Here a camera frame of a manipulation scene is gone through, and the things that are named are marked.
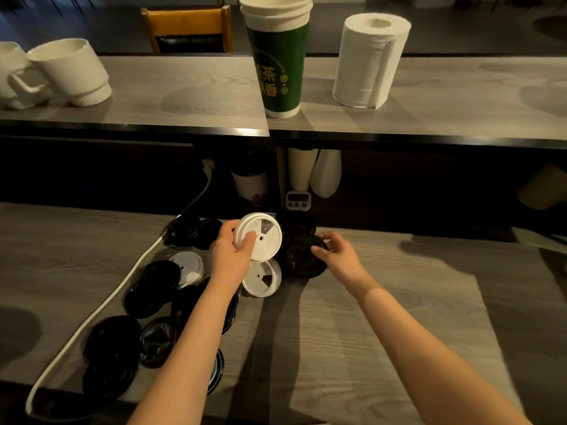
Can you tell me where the black cup lid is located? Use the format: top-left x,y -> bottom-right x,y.
276,234 -> 330,279

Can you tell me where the person's left forearm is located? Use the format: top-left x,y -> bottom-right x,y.
126,278 -> 242,425

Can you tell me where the grey wooden table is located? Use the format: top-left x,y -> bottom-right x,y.
0,202 -> 567,425

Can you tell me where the person's left hand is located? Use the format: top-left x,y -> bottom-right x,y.
210,220 -> 258,290

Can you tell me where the pile of cup lids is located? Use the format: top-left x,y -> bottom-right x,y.
82,210 -> 331,401

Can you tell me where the green paper cup stack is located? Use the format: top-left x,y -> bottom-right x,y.
239,0 -> 314,119

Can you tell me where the person's right forearm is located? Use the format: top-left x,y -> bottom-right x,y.
359,285 -> 530,425

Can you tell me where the wooden chair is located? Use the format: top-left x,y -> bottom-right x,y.
140,5 -> 234,54

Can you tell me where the grey bar counter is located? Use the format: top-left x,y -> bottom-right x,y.
0,55 -> 567,149

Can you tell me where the white power cable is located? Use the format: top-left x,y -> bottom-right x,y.
24,159 -> 217,417

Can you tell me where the white paper towel roll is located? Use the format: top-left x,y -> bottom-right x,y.
332,12 -> 412,110

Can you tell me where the person's right hand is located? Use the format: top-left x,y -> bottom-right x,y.
309,231 -> 382,300

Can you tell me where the white cup lid with opening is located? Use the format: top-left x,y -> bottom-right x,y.
233,212 -> 283,264

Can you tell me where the small digital timer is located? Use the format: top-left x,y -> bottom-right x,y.
284,189 -> 312,212

